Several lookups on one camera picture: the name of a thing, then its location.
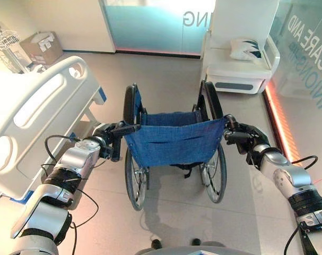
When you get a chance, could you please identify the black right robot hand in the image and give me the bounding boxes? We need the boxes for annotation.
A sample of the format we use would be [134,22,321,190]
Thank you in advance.
[224,121,271,165]

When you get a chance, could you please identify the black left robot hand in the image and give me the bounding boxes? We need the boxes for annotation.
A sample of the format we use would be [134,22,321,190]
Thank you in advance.
[92,121,127,163]

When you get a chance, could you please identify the blue wheelchair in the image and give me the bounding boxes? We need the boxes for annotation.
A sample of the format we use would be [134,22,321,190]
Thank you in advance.
[123,80,237,212]

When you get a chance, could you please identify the white hospital bed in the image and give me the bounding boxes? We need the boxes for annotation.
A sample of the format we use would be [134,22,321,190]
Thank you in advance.
[0,55,108,201]

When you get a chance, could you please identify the orange floor light strip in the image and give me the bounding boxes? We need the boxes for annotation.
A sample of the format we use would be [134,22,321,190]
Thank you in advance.
[264,81,302,167]

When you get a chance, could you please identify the white armchair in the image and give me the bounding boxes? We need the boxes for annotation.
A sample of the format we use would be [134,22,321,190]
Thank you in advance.
[199,0,281,95]

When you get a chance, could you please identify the white and blue pillow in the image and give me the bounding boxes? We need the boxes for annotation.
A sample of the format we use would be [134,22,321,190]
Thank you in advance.
[229,38,264,64]

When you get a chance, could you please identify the brown cardboard box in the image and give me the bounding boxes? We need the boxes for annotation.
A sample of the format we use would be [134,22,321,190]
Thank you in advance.
[19,31,64,66]

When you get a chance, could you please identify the frosted glass partition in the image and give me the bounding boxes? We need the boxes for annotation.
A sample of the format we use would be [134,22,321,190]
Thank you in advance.
[98,0,216,57]

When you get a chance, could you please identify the robot torso and feet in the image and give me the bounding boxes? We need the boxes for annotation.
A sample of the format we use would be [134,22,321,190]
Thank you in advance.
[134,238,246,255]

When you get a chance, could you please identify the glass wall with lettering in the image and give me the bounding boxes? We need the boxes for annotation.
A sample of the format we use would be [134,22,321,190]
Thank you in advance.
[266,0,322,163]

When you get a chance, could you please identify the white wire basket stand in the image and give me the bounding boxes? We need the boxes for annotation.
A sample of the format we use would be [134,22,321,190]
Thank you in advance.
[0,26,28,74]

